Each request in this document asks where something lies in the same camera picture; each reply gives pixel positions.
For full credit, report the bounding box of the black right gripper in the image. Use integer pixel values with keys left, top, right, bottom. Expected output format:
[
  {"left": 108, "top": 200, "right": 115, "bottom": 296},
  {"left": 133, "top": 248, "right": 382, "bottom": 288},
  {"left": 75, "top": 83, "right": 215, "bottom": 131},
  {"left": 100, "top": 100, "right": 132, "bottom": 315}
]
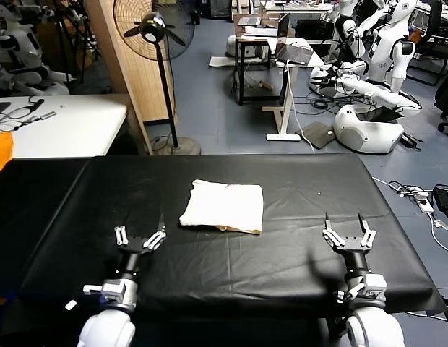
[{"left": 322, "top": 212, "right": 376, "bottom": 254}]

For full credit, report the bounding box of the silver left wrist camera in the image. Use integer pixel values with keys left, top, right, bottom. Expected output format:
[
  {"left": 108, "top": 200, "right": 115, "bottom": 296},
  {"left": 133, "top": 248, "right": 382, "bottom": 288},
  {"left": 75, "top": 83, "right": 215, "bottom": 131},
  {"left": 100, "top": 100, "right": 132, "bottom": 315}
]
[{"left": 82, "top": 278, "right": 128, "bottom": 305}]

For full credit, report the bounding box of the black flat floor panel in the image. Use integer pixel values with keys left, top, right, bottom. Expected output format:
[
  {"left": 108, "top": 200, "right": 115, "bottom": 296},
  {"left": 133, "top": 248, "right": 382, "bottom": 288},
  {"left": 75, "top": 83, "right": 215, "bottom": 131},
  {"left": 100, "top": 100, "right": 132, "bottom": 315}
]
[{"left": 302, "top": 121, "right": 337, "bottom": 150}]

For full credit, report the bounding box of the small white robot base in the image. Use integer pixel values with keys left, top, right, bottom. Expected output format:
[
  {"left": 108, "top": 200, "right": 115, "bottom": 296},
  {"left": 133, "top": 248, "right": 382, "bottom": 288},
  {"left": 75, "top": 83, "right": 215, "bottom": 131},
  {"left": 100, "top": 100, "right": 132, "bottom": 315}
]
[{"left": 225, "top": 34, "right": 268, "bottom": 59}]

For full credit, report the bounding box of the open dark laptop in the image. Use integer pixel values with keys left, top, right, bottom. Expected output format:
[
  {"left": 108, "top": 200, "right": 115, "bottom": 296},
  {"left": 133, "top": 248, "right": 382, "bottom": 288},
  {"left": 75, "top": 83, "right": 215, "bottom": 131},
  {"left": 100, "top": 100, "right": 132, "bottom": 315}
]
[{"left": 275, "top": 13, "right": 315, "bottom": 66}]

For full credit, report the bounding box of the white grey background robot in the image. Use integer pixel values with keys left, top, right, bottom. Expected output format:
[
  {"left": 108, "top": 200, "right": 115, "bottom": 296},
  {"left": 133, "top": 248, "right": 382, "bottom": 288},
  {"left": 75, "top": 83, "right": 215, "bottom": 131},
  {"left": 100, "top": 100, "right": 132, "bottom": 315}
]
[{"left": 0, "top": 0, "right": 72, "bottom": 97}]

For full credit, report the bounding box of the black tripod stand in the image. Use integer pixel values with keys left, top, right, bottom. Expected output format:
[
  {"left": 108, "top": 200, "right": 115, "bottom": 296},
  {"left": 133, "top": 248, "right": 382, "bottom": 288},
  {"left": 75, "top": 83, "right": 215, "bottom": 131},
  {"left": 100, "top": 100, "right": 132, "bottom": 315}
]
[{"left": 53, "top": 0, "right": 102, "bottom": 73}]

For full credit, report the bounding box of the white hanging desk cable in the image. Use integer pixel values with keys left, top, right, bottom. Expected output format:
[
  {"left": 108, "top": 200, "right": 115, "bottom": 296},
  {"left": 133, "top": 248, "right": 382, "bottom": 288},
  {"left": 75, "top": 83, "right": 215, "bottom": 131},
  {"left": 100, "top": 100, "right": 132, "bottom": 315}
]
[{"left": 284, "top": 59, "right": 319, "bottom": 155}]

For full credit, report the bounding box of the white side table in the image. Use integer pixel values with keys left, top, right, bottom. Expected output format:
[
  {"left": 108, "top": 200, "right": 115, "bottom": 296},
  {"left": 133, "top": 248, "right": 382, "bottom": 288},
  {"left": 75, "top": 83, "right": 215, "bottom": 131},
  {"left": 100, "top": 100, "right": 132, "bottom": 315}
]
[{"left": 0, "top": 94, "right": 129, "bottom": 160}]

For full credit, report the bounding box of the black computer monitor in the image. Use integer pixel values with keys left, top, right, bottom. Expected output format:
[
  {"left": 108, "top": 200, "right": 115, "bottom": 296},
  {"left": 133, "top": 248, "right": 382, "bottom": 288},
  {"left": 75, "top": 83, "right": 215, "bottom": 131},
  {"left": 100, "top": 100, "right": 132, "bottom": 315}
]
[{"left": 294, "top": 18, "right": 335, "bottom": 46}]

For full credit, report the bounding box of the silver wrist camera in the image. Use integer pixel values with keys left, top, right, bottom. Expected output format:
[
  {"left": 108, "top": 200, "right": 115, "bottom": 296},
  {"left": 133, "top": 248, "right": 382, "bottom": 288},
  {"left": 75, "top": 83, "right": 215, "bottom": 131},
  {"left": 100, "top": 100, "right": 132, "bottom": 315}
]
[
  {"left": 361, "top": 273, "right": 387, "bottom": 301},
  {"left": 82, "top": 278, "right": 128, "bottom": 305}
]

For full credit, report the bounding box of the orange cloth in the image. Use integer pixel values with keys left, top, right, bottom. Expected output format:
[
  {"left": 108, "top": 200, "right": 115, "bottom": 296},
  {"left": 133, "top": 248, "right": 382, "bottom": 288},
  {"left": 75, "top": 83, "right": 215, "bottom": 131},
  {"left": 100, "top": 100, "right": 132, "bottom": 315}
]
[{"left": 0, "top": 131, "right": 14, "bottom": 180}]

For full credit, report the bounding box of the black metal frame desk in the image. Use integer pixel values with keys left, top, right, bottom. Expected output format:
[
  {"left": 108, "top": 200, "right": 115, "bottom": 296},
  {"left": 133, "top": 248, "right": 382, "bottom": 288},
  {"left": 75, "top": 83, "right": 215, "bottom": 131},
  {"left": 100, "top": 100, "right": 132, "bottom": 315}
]
[{"left": 234, "top": 27, "right": 283, "bottom": 106}]

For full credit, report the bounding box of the black pedestal fan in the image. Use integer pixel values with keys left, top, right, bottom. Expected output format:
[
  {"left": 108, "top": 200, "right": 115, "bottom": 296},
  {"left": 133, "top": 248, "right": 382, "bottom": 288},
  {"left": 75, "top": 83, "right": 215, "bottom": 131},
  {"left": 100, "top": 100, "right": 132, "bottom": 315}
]
[{"left": 113, "top": 0, "right": 202, "bottom": 155}]

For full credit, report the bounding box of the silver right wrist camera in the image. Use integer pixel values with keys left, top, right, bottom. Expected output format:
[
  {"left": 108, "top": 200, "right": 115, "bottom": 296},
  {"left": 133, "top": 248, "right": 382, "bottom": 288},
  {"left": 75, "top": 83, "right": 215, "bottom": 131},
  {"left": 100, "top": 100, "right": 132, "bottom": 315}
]
[{"left": 361, "top": 273, "right": 387, "bottom": 301}]

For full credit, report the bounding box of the black office chair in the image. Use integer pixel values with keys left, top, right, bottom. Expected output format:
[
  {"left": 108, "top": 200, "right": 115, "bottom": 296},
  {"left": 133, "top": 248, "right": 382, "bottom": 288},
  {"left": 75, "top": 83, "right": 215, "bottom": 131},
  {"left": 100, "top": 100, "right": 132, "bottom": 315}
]
[
  {"left": 434, "top": 61, "right": 448, "bottom": 137},
  {"left": 408, "top": 0, "right": 448, "bottom": 87}
]

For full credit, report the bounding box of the black table cover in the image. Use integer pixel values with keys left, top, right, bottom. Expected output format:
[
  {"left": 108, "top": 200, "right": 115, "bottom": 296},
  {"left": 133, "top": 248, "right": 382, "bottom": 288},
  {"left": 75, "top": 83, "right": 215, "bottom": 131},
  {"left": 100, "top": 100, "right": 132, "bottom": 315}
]
[{"left": 0, "top": 153, "right": 448, "bottom": 326}]

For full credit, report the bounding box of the white humanoid robot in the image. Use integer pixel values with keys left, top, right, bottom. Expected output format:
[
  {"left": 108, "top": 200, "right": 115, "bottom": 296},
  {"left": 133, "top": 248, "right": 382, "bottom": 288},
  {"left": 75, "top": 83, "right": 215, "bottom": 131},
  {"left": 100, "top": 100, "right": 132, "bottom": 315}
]
[
  {"left": 366, "top": 0, "right": 418, "bottom": 91},
  {"left": 332, "top": 0, "right": 391, "bottom": 69}
]

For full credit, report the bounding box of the light wooden partition panel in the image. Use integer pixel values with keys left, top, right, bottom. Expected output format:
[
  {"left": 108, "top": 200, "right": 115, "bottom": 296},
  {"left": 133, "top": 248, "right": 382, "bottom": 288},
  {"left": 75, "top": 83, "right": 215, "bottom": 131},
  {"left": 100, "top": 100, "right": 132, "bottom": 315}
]
[{"left": 85, "top": 0, "right": 176, "bottom": 155}]

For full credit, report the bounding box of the large white robot base shell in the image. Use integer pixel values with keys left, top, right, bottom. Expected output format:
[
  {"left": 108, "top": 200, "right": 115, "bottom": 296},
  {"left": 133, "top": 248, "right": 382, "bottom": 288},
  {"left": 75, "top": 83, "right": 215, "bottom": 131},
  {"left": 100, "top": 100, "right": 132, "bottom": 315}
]
[{"left": 332, "top": 103, "right": 405, "bottom": 155}]

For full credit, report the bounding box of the white flat floor board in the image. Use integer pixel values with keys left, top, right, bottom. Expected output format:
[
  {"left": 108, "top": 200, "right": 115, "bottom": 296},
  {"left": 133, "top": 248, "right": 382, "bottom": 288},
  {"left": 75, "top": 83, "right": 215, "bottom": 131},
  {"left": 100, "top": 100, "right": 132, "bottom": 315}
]
[{"left": 208, "top": 56, "right": 239, "bottom": 68}]

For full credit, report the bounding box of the silver usb hub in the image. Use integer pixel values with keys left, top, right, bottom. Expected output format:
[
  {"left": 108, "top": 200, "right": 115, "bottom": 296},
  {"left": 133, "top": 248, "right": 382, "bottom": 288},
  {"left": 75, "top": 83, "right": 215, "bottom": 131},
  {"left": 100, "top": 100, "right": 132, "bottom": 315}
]
[{"left": 23, "top": 111, "right": 58, "bottom": 126}]

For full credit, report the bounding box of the black power adapter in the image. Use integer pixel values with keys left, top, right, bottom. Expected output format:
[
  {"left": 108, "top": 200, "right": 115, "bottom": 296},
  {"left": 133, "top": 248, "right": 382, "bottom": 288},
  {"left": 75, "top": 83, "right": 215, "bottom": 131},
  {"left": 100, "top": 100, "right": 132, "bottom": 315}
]
[{"left": 431, "top": 184, "right": 448, "bottom": 218}]

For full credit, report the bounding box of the white floor cable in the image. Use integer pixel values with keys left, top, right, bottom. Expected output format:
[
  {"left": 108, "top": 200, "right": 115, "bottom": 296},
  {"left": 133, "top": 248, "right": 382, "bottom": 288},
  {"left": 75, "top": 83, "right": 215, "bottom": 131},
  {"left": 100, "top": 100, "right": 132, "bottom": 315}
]
[{"left": 370, "top": 176, "right": 448, "bottom": 250}]

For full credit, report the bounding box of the black cable with adapter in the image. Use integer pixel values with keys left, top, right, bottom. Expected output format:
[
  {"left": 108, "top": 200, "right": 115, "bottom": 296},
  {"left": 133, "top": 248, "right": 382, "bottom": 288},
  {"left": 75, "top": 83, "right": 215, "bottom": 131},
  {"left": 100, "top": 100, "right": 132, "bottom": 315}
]
[{"left": 0, "top": 95, "right": 46, "bottom": 133}]

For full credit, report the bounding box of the cream cotton shirt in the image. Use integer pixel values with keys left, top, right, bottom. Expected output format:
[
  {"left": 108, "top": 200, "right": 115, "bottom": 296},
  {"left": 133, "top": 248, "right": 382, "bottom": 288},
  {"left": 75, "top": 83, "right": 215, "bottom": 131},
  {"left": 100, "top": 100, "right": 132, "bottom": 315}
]
[{"left": 178, "top": 179, "right": 264, "bottom": 236}]

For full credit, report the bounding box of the black floor cable coil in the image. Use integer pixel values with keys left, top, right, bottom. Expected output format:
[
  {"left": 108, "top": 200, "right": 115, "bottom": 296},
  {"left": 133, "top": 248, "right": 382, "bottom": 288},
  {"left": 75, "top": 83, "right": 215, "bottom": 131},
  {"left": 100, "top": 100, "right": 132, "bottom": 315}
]
[{"left": 305, "top": 88, "right": 339, "bottom": 111}]

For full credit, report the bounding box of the white power strip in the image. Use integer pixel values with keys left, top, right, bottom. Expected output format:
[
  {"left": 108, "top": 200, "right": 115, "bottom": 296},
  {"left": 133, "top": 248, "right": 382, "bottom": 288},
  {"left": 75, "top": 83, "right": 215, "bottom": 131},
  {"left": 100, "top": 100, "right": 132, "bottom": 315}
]
[{"left": 413, "top": 189, "right": 435, "bottom": 214}]

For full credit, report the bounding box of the white-legged standing desk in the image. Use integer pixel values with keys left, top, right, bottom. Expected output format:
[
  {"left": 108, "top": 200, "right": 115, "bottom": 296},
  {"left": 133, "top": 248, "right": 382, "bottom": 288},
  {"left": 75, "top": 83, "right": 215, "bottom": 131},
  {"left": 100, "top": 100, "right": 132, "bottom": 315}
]
[{"left": 262, "top": 35, "right": 326, "bottom": 142}]

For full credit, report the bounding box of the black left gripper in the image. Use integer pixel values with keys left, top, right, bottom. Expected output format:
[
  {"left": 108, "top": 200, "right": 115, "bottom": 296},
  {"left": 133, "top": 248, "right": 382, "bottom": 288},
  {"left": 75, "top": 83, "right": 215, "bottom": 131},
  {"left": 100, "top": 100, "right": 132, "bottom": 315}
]
[{"left": 113, "top": 213, "right": 168, "bottom": 256}]

